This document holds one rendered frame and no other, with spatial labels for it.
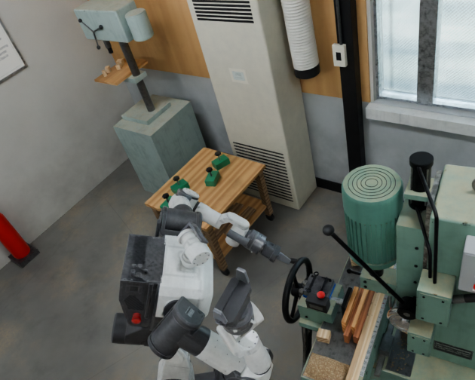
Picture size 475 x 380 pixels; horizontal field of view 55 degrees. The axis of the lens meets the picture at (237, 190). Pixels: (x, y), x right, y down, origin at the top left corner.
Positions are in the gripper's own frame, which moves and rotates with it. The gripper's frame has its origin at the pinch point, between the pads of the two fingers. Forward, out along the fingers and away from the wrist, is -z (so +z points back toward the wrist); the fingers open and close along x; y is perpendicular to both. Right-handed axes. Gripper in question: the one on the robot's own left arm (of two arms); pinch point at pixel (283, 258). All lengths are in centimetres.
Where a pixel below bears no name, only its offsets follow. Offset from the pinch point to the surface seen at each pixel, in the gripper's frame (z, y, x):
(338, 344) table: -30.1, -8.2, 32.5
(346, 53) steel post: 23, 99, -76
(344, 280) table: -24.3, 7.6, 10.3
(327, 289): -17.8, 5.2, 24.4
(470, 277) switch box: -38, 40, 69
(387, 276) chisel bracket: -31.7, 21.9, 30.0
